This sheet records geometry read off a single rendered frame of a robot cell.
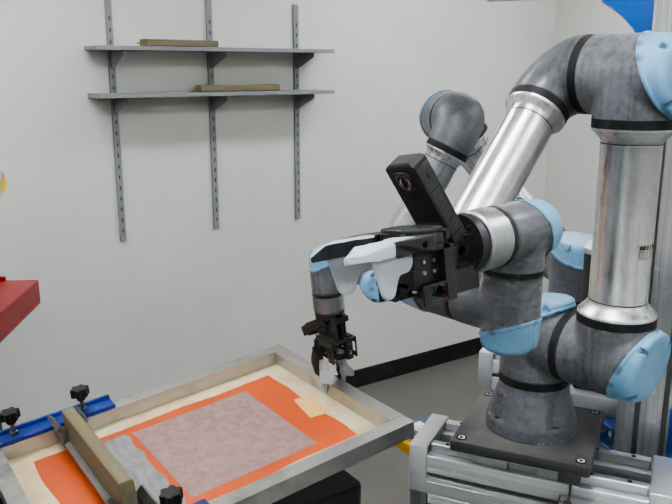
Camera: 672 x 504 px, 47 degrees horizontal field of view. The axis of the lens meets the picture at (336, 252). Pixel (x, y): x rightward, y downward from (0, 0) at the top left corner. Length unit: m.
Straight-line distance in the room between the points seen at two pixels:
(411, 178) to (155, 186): 2.98
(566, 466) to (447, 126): 0.73
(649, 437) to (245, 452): 0.83
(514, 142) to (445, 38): 3.56
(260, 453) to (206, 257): 2.29
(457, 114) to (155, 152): 2.31
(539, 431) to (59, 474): 1.04
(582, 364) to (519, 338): 0.26
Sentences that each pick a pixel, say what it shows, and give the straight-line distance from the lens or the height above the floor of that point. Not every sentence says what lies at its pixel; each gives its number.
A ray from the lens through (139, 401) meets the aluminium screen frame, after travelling 1.99.
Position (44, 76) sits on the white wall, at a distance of 3.58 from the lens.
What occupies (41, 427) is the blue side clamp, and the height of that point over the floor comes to 1.05.
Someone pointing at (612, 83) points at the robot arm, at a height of 1.83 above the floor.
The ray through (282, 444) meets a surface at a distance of 1.75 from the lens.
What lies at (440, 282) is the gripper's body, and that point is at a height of 1.63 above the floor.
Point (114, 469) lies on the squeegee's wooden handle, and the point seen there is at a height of 1.11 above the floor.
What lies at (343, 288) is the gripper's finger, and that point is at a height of 1.63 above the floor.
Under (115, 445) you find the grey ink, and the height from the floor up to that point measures 1.02.
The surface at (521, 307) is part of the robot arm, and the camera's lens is 0.98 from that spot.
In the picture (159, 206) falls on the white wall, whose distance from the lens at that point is 3.78.
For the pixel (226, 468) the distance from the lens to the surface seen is 1.70.
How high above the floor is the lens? 1.85
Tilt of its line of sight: 13 degrees down
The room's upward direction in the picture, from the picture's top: straight up
